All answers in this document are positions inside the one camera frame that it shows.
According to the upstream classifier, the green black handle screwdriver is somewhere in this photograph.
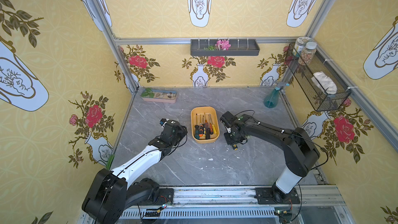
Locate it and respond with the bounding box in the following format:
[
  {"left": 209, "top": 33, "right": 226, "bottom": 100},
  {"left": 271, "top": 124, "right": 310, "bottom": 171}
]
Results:
[{"left": 194, "top": 114, "right": 200, "bottom": 140}]

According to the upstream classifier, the yellow handle screwdriver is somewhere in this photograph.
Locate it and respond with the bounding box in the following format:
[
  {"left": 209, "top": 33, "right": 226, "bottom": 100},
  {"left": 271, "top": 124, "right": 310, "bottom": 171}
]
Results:
[{"left": 211, "top": 122, "right": 217, "bottom": 135}]

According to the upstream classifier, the yellow plastic storage box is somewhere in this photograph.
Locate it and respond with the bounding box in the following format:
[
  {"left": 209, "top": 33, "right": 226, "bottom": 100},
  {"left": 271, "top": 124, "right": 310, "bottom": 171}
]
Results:
[{"left": 191, "top": 106, "right": 220, "bottom": 144}]

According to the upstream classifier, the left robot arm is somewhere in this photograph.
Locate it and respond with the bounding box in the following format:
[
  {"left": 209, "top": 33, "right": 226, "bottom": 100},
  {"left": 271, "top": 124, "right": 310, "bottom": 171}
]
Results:
[{"left": 81, "top": 119, "right": 188, "bottom": 224}]

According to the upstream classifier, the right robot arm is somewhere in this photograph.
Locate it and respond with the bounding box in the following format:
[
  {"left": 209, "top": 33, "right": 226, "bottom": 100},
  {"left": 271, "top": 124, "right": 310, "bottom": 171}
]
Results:
[{"left": 220, "top": 112, "right": 320, "bottom": 196}]

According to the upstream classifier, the pink tray with stones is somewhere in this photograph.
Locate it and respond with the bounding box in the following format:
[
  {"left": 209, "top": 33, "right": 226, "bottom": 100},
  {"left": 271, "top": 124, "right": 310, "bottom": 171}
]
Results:
[{"left": 141, "top": 88, "right": 177, "bottom": 103}]

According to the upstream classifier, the teal spray bottle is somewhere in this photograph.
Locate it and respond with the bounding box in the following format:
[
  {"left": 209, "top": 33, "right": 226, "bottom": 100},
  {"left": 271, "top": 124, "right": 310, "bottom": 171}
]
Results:
[{"left": 263, "top": 82, "right": 290, "bottom": 108}]

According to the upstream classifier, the pink artificial flower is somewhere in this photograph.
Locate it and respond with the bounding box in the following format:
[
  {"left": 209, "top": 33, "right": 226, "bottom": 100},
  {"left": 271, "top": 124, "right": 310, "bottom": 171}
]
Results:
[{"left": 216, "top": 39, "right": 231, "bottom": 50}]

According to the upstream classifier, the white cloth bundle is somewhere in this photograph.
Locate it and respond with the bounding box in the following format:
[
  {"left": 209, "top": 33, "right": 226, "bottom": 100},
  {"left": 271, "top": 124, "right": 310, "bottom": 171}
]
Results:
[{"left": 312, "top": 72, "right": 337, "bottom": 94}]

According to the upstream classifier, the spice jar front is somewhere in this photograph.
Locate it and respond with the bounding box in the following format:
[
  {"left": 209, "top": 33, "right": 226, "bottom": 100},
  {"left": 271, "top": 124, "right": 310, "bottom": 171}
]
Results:
[{"left": 298, "top": 41, "right": 317, "bottom": 65}]

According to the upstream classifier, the white lid jar back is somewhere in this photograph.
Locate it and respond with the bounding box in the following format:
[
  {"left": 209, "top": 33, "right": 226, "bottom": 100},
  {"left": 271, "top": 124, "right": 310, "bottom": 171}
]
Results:
[{"left": 292, "top": 36, "right": 313, "bottom": 57}]

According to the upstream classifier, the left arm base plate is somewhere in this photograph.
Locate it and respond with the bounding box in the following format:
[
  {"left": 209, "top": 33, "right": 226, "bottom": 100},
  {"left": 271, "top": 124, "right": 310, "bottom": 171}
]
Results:
[{"left": 144, "top": 188, "right": 174, "bottom": 206}]

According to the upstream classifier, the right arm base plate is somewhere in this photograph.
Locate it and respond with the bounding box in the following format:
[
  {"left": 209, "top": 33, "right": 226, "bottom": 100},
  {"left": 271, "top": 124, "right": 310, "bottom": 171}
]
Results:
[{"left": 255, "top": 188, "right": 301, "bottom": 205}]

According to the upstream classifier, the grey wall shelf tray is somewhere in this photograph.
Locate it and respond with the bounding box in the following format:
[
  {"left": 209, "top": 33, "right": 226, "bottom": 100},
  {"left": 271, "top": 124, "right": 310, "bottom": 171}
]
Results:
[{"left": 190, "top": 38, "right": 260, "bottom": 57}]

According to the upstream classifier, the black wire basket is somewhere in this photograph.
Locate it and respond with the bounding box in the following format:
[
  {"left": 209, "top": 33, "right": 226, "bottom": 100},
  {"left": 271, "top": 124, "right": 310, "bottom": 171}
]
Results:
[{"left": 285, "top": 44, "right": 351, "bottom": 112}]

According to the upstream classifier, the aluminium front rail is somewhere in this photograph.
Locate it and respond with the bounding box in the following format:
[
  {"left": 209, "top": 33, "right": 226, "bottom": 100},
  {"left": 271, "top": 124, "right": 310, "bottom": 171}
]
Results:
[{"left": 77, "top": 186, "right": 357, "bottom": 224}]

